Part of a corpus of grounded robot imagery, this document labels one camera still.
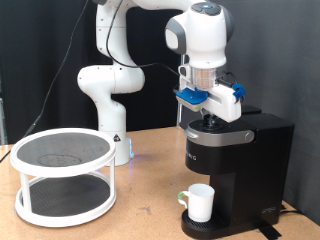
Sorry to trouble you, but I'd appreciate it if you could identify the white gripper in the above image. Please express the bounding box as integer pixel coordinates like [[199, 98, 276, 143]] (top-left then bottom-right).
[[179, 75, 243, 129]]

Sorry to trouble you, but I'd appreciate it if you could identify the black Keurig coffee machine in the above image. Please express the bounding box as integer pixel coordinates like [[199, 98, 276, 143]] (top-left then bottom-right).
[[180, 104, 296, 240]]

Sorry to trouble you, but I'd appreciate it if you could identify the white mug green taped handle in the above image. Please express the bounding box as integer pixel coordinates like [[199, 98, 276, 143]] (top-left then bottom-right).
[[177, 183, 216, 224]]

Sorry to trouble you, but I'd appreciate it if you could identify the silver vertical pole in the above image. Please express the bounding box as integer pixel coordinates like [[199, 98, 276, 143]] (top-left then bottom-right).
[[176, 54, 186, 127]]

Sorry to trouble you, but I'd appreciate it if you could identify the black tape strip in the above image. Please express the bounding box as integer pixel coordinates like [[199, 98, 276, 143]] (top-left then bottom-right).
[[258, 224, 283, 240]]

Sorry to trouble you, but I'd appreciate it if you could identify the white two-tier turntable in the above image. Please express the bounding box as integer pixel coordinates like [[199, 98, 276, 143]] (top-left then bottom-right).
[[9, 127, 118, 229]]

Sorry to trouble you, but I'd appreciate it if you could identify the blue mounted wrist camera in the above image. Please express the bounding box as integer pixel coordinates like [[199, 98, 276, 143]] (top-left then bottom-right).
[[175, 87, 210, 113]]

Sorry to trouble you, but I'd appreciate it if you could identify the blue cable strap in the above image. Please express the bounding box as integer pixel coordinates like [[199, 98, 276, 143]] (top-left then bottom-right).
[[232, 83, 247, 103]]

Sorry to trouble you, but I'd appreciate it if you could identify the black Keurig power cable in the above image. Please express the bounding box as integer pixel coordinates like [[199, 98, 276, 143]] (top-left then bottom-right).
[[279, 204, 303, 216]]

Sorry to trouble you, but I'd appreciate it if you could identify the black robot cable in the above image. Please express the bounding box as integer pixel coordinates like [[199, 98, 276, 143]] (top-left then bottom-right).
[[0, 0, 181, 164]]

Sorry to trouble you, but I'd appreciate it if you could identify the grey metal frame post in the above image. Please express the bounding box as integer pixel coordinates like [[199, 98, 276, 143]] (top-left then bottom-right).
[[0, 76, 7, 146]]

